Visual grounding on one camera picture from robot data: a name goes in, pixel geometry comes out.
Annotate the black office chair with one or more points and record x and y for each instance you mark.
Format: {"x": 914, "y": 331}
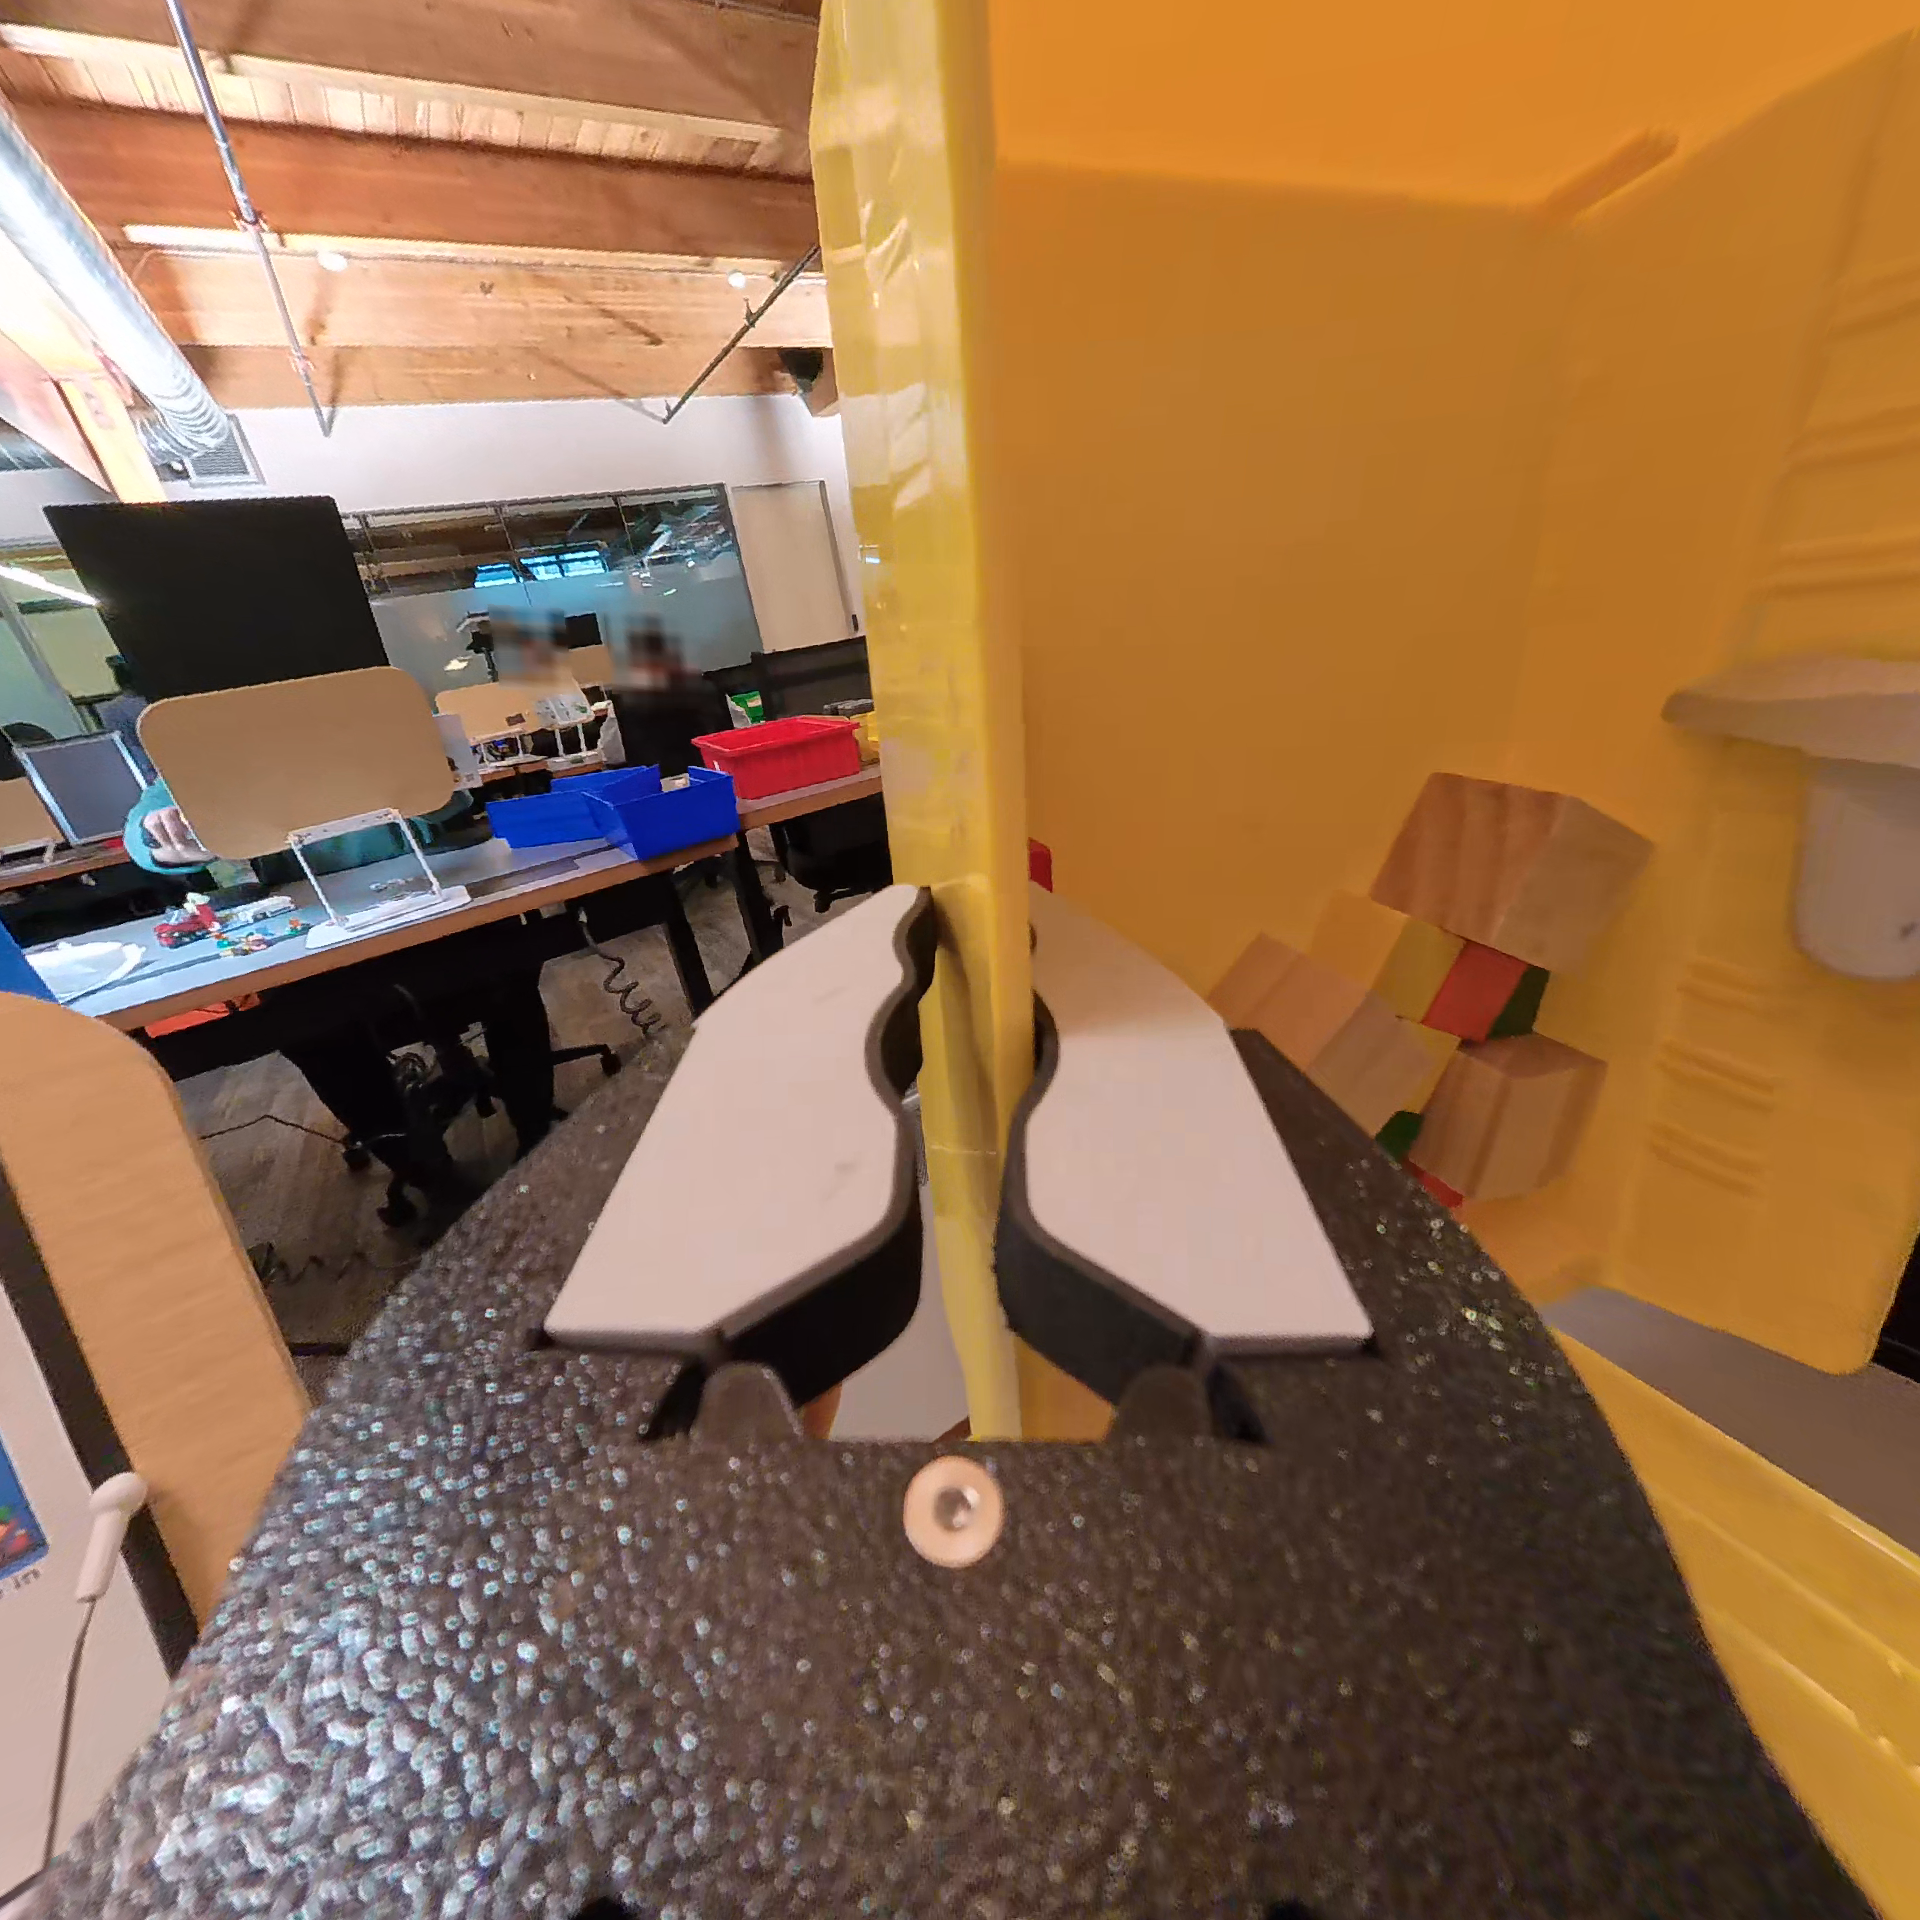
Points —
{"x": 434, "y": 1079}

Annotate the silver air duct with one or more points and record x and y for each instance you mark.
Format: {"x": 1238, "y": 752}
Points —
{"x": 89, "y": 285}

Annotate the small colourful toys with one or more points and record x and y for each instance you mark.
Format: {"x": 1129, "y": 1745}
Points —
{"x": 211, "y": 921}

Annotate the pile of wooden cubes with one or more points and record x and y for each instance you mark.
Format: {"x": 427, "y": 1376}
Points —
{"x": 1500, "y": 870}

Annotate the black panel board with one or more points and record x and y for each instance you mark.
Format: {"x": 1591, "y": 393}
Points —
{"x": 211, "y": 600}

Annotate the grey computer monitor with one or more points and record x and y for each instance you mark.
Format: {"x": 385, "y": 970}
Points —
{"x": 83, "y": 787}

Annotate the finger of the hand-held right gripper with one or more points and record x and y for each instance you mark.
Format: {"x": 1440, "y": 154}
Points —
{"x": 1862, "y": 870}

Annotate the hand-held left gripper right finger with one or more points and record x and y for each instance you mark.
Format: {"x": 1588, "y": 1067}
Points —
{"x": 1185, "y": 1184}

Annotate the blue plastic bin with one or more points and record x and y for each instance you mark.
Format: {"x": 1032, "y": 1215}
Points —
{"x": 667, "y": 818}
{"x": 532, "y": 818}

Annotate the wooden board on white stand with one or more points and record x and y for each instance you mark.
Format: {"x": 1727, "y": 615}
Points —
{"x": 299, "y": 757}

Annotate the long grey desk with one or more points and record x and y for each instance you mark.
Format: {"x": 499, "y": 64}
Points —
{"x": 494, "y": 885}

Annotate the wooden panel with black edge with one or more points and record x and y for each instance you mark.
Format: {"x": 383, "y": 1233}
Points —
{"x": 136, "y": 1290}

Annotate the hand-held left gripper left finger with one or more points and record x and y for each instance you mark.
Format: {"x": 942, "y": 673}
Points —
{"x": 751, "y": 1155}

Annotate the white wall board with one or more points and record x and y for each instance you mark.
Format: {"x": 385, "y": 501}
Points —
{"x": 786, "y": 563}

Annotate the metal ceiling pipe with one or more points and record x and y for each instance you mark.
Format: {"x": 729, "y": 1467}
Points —
{"x": 248, "y": 211}

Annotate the red plastic bin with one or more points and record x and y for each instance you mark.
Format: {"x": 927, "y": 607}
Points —
{"x": 779, "y": 752}

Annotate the yellow plastic box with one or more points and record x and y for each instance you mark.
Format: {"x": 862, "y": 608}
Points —
{"x": 1276, "y": 525}
{"x": 1800, "y": 1621}

